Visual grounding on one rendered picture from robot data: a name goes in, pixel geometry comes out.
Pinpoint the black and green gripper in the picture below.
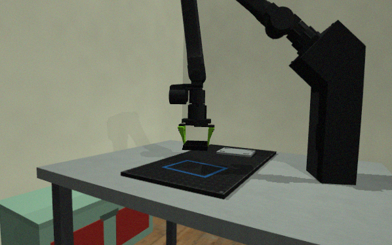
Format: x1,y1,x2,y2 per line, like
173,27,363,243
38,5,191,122
178,104,214,146

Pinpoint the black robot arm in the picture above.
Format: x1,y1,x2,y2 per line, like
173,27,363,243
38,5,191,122
169,0,321,107

